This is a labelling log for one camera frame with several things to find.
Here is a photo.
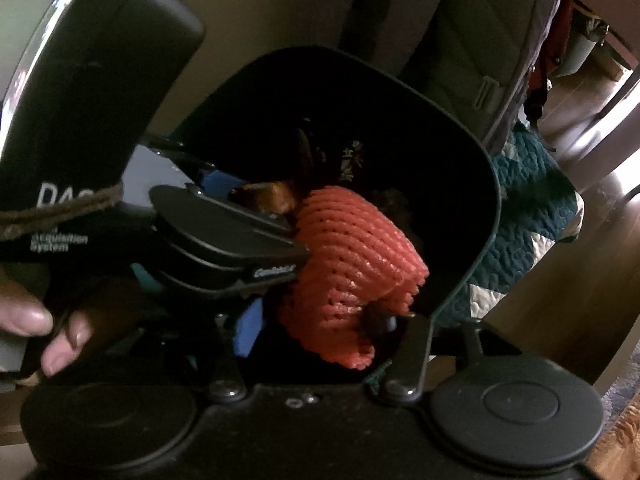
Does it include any brown wrapper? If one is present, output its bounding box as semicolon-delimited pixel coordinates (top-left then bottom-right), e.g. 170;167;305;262
230;180;302;217

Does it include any dark green trash bin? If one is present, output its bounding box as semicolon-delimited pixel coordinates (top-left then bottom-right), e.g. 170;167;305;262
132;45;502;397

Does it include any person's left hand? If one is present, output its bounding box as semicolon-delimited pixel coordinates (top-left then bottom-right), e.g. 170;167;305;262
0;267;93;376

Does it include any red foam net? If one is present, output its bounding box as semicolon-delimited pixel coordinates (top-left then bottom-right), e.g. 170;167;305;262
277;185;430;371

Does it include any teal quilted mat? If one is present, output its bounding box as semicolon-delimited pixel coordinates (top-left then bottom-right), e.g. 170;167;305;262
435;120;586;327

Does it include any brown string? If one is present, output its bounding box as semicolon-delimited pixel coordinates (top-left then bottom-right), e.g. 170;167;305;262
0;184;124;242

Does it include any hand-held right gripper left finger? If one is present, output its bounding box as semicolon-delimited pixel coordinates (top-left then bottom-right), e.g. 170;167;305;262
207;299;264;403

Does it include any grey backpack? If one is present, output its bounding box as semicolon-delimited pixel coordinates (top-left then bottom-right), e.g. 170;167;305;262
340;0;563;157

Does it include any small grey bin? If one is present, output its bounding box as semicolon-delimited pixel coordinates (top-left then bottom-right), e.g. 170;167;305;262
555;7;609;79

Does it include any bed with orange floral sheet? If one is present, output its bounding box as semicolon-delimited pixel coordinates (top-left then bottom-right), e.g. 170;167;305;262
592;350;640;480

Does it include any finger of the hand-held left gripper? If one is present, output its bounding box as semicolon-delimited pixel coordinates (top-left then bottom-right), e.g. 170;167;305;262
235;207;312;295
144;132;242;198

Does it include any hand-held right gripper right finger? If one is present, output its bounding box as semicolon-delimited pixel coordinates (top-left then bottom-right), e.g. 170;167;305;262
367;305;506;405

